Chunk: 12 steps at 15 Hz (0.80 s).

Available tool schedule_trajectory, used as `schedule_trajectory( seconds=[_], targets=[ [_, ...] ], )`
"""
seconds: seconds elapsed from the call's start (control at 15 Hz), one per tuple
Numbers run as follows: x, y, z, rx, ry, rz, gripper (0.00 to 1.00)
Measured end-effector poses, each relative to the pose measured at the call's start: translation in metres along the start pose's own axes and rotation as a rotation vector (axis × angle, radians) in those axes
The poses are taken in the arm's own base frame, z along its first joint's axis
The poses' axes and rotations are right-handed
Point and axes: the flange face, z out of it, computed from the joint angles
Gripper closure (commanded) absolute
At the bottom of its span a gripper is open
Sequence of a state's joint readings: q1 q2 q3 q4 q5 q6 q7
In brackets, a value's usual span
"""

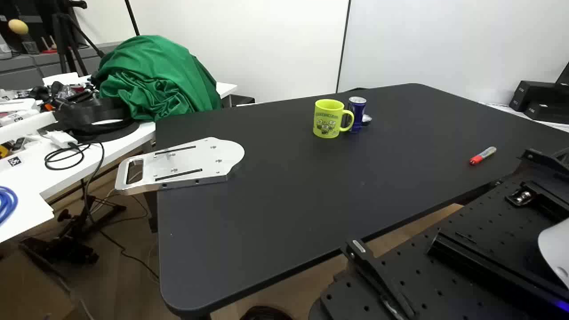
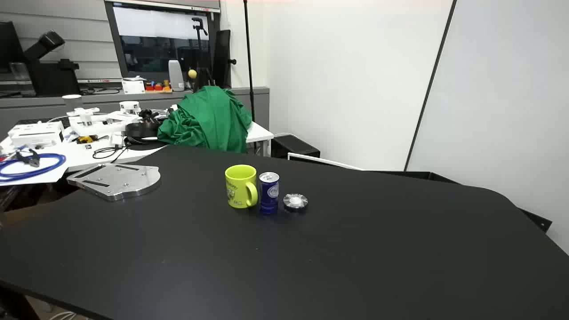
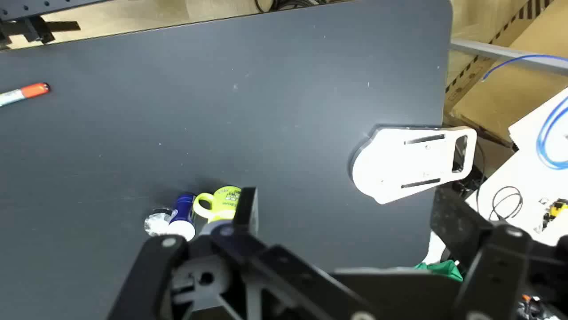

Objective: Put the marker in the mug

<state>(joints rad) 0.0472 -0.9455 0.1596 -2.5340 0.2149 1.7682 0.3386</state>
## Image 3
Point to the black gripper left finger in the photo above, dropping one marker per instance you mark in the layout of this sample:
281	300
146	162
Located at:
232	268

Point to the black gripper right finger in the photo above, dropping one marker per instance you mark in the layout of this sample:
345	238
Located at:
501	261

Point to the red and white marker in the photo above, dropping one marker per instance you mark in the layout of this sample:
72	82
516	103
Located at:
24	92

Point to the yellow-green mug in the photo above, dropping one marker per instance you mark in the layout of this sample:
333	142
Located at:
221	204

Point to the cardboard box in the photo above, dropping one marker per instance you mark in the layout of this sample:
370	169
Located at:
510	92

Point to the green cloth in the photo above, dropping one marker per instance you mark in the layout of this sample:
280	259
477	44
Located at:
448	267

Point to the blue drink can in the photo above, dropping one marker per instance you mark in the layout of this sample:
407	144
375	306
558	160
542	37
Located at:
182	220

